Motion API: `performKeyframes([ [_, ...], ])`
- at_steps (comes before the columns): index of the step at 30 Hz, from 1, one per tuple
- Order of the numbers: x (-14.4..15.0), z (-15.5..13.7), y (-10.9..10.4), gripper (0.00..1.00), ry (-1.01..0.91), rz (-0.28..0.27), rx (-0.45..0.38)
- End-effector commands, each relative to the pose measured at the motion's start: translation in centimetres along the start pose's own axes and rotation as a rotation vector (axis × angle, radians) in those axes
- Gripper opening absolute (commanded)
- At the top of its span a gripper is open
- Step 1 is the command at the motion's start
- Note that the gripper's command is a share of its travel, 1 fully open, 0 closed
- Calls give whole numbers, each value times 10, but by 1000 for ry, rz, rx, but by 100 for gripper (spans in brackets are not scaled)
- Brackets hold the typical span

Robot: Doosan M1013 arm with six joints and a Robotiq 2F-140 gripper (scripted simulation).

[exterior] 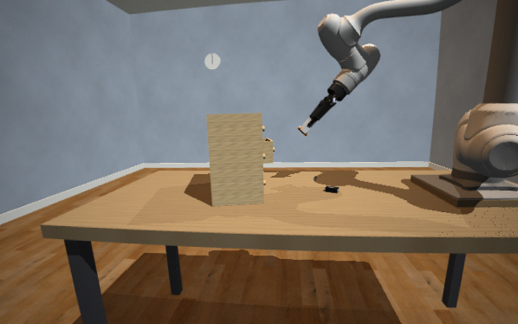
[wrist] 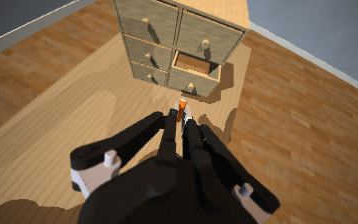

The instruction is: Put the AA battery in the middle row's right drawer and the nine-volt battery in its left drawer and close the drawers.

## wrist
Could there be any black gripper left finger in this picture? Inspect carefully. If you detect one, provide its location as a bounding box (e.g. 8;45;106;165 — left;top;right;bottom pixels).
70;101;179;205

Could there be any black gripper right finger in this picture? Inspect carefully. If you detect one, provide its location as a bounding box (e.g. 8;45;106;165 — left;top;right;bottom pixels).
181;105;280;224

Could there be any orange battery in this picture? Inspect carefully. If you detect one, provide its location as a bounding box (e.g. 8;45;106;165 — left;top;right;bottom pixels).
177;98;187;122

